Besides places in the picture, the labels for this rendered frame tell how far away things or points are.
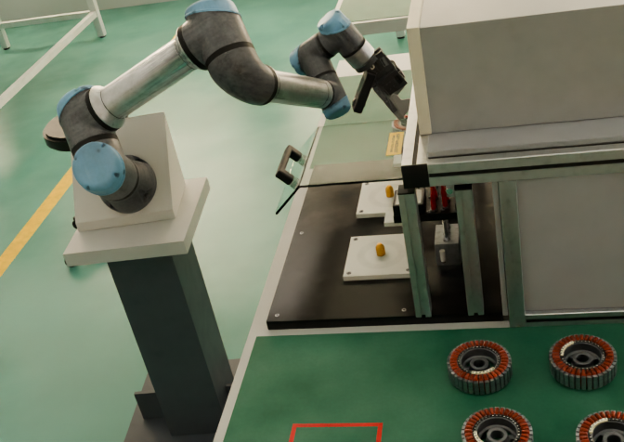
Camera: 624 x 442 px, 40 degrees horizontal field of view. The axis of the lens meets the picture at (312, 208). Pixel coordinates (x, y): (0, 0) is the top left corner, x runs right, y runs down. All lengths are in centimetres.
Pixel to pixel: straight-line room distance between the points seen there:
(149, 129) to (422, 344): 100
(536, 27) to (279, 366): 78
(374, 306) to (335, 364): 16
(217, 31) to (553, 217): 83
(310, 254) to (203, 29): 55
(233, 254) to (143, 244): 128
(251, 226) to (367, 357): 199
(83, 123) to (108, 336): 127
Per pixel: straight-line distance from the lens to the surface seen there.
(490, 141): 152
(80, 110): 211
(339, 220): 201
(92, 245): 223
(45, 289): 361
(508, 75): 152
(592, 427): 144
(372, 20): 329
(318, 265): 187
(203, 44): 192
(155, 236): 218
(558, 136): 152
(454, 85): 153
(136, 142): 229
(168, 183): 223
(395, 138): 168
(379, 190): 208
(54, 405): 301
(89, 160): 207
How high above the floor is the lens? 183
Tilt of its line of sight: 31 degrees down
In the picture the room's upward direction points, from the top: 12 degrees counter-clockwise
